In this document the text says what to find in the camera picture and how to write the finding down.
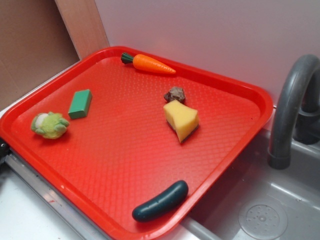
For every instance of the green rectangular block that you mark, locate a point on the green rectangular block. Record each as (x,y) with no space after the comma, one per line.
(80,104)

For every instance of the yellow sponge piece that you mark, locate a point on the yellow sponge piece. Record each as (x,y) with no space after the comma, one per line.
(181,118)

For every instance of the red plastic tray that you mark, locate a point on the red plastic tray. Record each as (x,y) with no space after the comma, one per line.
(124,152)

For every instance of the brown rock-like lump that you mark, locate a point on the brown rock-like lump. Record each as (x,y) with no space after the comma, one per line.
(175,94)

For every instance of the orange plastic toy carrot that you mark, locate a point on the orange plastic toy carrot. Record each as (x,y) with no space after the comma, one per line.
(146,63)

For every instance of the dark green toy cucumber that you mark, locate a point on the dark green toy cucumber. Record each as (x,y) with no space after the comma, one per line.
(161,204)

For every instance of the green plush cauliflower toy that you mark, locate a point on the green plush cauliflower toy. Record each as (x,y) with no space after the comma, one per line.
(49,125)

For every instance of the grey plastic sink basin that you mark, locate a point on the grey plastic sink basin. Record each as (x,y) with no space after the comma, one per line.
(252,201)

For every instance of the wooden board panel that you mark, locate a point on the wooden board panel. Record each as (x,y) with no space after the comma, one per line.
(84,25)

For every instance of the grey plastic faucet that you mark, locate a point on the grey plastic faucet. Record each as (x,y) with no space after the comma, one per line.
(297,114)

